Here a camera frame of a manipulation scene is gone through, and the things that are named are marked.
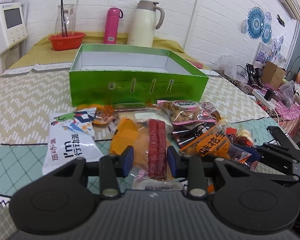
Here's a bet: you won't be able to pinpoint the brown cardboard box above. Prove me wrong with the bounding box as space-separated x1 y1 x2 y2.
262 61 286 89

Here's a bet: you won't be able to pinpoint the cream thermos jug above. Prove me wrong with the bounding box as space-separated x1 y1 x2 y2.
127 0 165 47

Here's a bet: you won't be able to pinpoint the blue paper fan decoration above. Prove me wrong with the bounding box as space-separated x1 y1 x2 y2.
241 6 272 44

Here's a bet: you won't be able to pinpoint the green cardboard box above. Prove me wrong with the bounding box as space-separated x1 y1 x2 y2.
69 44 209 107

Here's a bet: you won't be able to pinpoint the orange jelly cup snack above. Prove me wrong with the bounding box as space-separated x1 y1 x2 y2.
76 104 115 125

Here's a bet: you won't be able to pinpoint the black chopsticks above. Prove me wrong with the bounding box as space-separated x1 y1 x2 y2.
60 0 68 37

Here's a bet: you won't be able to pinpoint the almond nut snack bag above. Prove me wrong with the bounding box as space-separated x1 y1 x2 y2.
157 100 221 125

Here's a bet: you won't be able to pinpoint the red sausage snack pack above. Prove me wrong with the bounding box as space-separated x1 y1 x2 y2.
132 118 184 191

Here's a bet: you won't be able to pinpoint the dark red snack bag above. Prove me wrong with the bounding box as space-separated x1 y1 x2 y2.
172 122 216 148

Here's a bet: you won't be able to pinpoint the yellow table cloth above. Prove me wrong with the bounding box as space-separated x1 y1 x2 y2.
8 31 211 71

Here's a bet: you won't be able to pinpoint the white chips bag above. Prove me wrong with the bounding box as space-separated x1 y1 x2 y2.
42 107 104 175

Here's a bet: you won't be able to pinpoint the orange peanut snack bag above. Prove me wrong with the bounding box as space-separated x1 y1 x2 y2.
180 121 251 163

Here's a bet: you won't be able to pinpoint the red plastic basket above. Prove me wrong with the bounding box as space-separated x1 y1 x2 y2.
48 32 86 51

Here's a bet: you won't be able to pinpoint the white water dispenser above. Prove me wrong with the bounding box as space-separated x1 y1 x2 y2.
0 2 28 76

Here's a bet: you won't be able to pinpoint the pink thermos bottle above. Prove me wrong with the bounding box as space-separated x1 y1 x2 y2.
103 7 123 44

